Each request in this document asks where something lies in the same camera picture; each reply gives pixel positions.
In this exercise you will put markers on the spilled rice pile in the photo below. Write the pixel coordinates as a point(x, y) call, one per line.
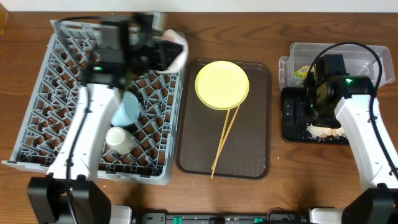
point(320, 132)

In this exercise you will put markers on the grey plastic dish rack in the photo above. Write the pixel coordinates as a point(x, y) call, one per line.
point(53, 102)

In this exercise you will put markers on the black tray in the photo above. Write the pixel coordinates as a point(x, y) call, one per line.
point(295, 122)

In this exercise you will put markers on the wooden chopstick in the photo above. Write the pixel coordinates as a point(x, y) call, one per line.
point(228, 129)
point(220, 143)

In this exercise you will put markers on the yellow plate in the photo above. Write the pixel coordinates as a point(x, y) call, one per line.
point(222, 85)

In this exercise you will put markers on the light blue bowl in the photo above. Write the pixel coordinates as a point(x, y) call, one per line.
point(128, 111)

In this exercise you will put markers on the brown serving tray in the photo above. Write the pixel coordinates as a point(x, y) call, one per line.
point(246, 153)

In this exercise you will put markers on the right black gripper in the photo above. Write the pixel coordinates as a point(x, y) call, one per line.
point(325, 121)

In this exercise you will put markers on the green snack wrapper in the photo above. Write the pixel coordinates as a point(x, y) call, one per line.
point(302, 72)

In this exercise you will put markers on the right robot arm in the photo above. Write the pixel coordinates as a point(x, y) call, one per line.
point(357, 110)

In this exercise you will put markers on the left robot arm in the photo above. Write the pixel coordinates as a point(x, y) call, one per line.
point(69, 192)

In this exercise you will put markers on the clear plastic bin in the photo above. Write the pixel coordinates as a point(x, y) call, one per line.
point(358, 61)

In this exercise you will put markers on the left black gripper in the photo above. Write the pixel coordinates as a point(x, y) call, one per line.
point(160, 50)

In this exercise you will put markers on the white paper cup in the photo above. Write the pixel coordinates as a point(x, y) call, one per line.
point(119, 140)

